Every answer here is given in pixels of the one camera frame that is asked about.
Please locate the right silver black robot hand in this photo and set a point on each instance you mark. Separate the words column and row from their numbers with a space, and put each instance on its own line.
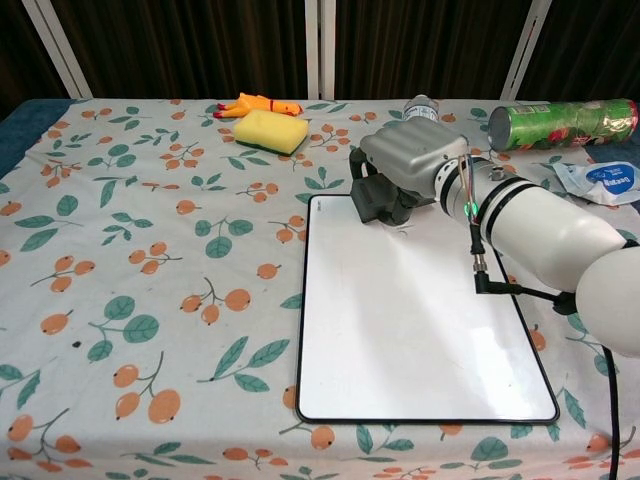
column 415, row 150

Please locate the dark grey board eraser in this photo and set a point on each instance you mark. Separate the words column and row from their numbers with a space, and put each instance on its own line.
column 374, row 200

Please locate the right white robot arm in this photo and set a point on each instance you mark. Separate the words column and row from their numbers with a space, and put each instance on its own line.
column 545, row 225

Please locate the clear plastic water bottle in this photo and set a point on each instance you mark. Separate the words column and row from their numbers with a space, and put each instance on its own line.
column 421, row 111

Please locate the green chips can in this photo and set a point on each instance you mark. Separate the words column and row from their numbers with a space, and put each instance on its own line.
column 555, row 125

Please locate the yellow sponge with green base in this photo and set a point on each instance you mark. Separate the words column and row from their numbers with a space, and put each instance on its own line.
column 270, row 131

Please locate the yellow rubber chicken toy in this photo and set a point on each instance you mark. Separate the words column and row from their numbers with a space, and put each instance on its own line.
column 260, row 104

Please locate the white board with black rim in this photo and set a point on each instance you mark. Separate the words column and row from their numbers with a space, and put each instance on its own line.
column 400, row 325

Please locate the white blue wet wipes packet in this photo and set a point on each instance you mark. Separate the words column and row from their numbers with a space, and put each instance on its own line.
column 607, row 182

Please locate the dark pleated curtain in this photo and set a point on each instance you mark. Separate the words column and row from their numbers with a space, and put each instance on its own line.
column 200, row 45

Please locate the floral fruit print tablecloth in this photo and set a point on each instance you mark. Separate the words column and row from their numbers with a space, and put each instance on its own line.
column 150, row 275

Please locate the white upright frame post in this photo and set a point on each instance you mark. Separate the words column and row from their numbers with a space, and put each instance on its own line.
column 320, row 47

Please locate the white slanted frame post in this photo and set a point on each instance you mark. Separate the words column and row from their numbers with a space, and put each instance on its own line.
column 57, row 47
column 522, row 47

